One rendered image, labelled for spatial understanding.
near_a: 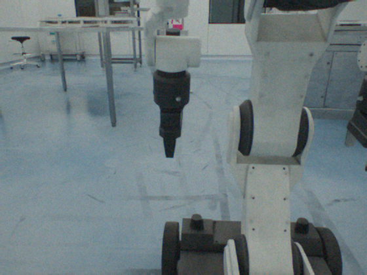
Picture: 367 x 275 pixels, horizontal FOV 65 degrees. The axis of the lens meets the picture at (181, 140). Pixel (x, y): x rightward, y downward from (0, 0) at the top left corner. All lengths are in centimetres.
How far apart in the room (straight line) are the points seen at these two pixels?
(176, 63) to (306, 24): 28
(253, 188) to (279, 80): 27
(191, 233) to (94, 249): 47
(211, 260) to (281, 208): 32
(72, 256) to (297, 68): 106
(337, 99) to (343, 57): 39
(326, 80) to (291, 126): 232
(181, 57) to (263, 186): 37
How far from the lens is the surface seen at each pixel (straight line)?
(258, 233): 76
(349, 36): 296
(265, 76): 64
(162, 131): 70
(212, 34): 777
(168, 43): 64
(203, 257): 99
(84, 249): 132
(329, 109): 308
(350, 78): 307
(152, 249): 127
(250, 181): 75
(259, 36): 63
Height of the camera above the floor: 86
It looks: 22 degrees down
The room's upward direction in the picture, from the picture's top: straight up
